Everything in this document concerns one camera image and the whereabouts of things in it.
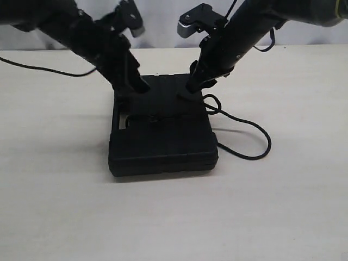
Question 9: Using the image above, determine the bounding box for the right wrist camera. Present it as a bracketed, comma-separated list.
[177, 3, 227, 39]

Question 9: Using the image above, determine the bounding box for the black plastic carrying case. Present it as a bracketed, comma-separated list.
[108, 73, 218, 177]

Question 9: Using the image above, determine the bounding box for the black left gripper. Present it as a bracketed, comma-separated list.
[69, 19, 150, 94]

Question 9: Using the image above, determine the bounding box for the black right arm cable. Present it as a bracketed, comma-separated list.
[224, 0, 286, 53]

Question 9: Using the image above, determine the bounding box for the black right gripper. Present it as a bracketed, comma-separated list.
[186, 29, 239, 94]

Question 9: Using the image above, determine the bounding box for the black braided rope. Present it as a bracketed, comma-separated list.
[127, 94, 272, 160]

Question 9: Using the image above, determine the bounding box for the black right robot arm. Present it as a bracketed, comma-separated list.
[178, 1, 347, 93]

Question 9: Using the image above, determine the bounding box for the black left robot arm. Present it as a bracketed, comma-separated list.
[1, 1, 150, 94]

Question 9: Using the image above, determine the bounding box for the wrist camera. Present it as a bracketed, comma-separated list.
[96, 1, 145, 38]
[177, 3, 227, 39]

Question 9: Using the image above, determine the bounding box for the white backdrop curtain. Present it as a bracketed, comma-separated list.
[1, 1, 347, 50]

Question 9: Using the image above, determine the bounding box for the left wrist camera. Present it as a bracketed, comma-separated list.
[96, 1, 145, 38]

